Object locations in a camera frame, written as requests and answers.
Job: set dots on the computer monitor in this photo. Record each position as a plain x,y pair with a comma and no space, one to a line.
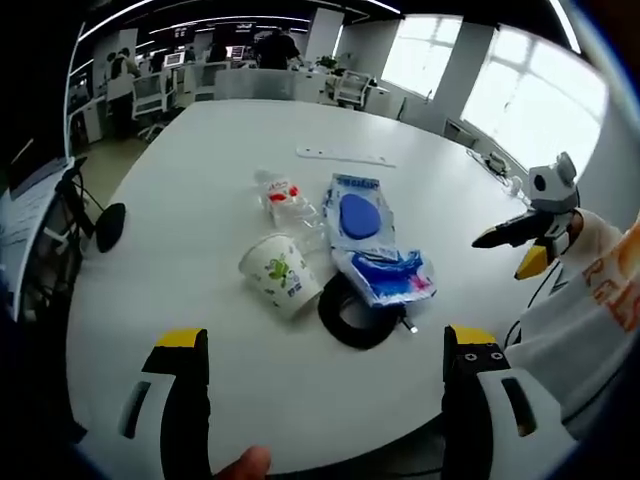
173,60

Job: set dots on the person's left hand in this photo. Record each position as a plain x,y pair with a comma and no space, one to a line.
247,465

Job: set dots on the white office chair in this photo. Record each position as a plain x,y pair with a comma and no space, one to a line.
352,87
150,97

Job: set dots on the black round stand base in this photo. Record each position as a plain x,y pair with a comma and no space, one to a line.
111,227

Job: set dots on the white power strip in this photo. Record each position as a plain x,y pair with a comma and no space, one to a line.
345,156

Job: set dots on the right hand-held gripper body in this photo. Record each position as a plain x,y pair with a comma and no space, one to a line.
547,192

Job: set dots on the clear plastic bottle red label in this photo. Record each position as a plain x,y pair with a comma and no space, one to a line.
285,200

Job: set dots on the desk with papers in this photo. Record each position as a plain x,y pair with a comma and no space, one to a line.
27,200

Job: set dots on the blue packet with oval window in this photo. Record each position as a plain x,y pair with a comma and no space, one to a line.
357,210

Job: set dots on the green potted plant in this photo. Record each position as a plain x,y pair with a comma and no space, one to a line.
327,62

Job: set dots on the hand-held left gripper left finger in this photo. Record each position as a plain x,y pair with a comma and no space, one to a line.
187,400

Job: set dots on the white paper cup green print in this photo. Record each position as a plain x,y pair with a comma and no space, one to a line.
277,275

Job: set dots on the blue and pink packet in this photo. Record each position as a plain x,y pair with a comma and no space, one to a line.
385,275

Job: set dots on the white table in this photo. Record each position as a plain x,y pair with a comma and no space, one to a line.
240,160

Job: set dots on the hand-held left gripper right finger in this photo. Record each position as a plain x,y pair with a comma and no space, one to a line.
465,400

